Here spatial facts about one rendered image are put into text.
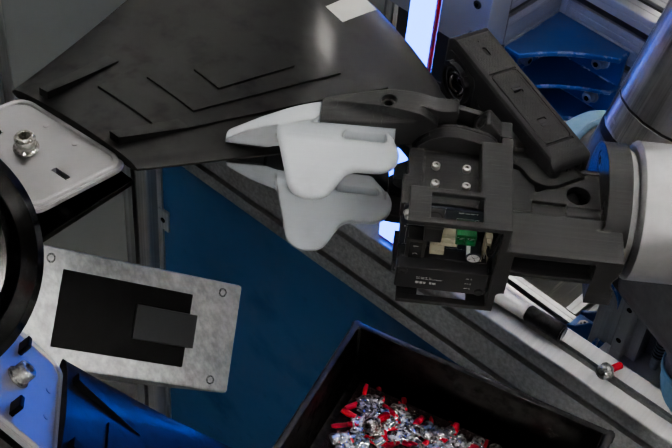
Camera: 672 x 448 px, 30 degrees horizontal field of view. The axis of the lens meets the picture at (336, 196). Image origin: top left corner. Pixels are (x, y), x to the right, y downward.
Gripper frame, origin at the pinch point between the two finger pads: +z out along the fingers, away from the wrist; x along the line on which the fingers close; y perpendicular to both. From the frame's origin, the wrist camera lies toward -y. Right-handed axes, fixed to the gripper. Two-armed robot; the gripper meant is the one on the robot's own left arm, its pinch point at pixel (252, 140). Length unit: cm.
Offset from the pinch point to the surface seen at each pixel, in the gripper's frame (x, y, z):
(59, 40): 68, -74, 36
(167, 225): 56, -36, 14
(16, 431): 3.6, 17.1, 9.2
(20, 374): 4.5, 13.5, 10.1
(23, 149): -2.4, 4.4, 11.2
